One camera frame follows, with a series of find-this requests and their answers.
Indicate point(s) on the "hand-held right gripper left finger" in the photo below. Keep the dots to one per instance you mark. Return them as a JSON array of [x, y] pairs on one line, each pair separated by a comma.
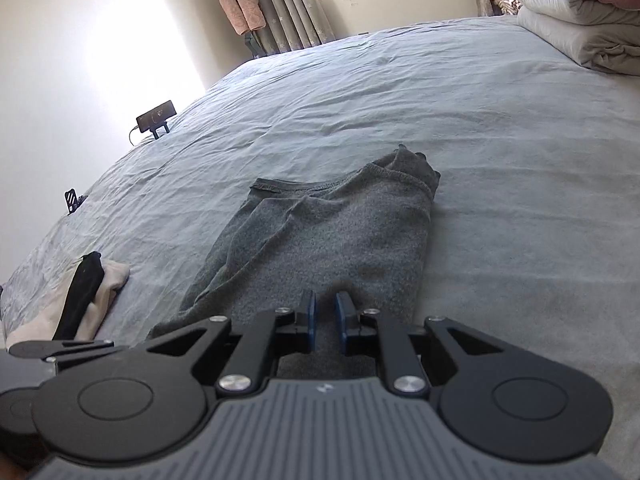
[[312, 320]]

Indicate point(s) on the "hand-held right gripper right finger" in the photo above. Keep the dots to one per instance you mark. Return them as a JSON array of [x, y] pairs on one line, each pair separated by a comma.
[[342, 322]]

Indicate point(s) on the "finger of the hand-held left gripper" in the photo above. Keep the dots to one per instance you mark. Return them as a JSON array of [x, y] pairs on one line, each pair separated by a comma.
[[75, 349]]

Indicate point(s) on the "grey long-sleeve sweater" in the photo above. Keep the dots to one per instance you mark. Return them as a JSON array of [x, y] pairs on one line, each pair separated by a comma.
[[325, 240]]

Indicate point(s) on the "black garment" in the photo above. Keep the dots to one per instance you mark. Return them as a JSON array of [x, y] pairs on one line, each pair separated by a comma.
[[80, 290]]

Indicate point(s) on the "cream garment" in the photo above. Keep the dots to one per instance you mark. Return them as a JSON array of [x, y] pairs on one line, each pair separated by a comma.
[[112, 275]]

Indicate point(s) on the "black stand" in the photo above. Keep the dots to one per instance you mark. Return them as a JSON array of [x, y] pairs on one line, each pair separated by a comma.
[[74, 201]]

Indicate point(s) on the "bed with grey sheet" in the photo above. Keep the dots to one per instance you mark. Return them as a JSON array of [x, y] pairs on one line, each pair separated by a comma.
[[400, 110]]

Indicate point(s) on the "phone on stand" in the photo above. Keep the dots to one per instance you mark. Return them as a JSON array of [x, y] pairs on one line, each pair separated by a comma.
[[154, 114]]

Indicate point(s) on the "dark hanging cloth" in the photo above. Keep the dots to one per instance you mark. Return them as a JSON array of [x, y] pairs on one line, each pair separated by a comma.
[[251, 45]]

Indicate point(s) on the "patterned cloth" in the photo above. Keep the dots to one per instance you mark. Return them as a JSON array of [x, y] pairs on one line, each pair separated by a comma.
[[505, 4]]

